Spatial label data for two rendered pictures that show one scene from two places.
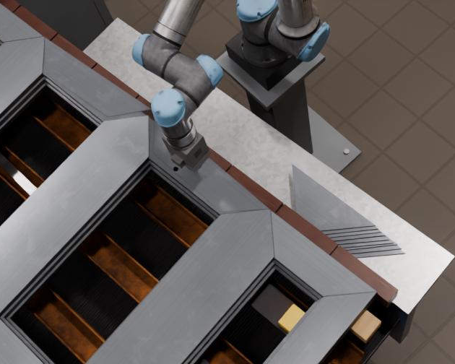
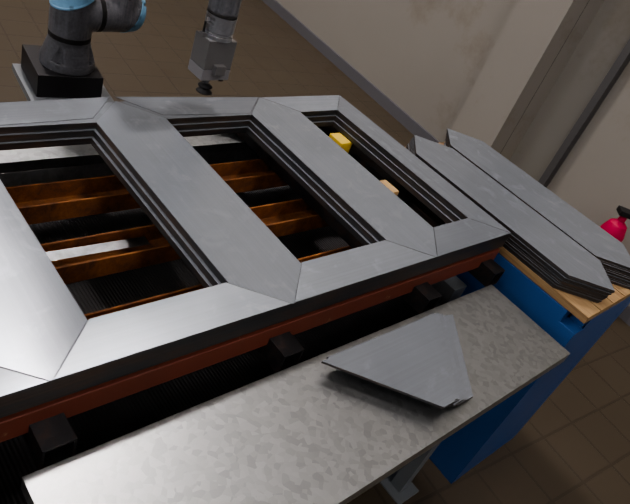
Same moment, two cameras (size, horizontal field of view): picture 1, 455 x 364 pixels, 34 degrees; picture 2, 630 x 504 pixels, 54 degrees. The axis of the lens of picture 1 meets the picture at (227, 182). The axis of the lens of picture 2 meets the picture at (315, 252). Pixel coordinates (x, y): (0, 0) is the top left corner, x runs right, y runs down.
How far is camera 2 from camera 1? 218 cm
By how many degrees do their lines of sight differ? 68
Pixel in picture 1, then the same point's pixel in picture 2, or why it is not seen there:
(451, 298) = not seen: hidden behind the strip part
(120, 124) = (111, 116)
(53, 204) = (180, 184)
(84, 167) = (147, 151)
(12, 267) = (244, 234)
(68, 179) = (154, 165)
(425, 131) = not seen: hidden behind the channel
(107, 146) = (132, 131)
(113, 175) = (171, 140)
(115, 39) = not seen: outside the picture
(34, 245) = (224, 211)
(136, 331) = (342, 186)
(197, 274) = (301, 142)
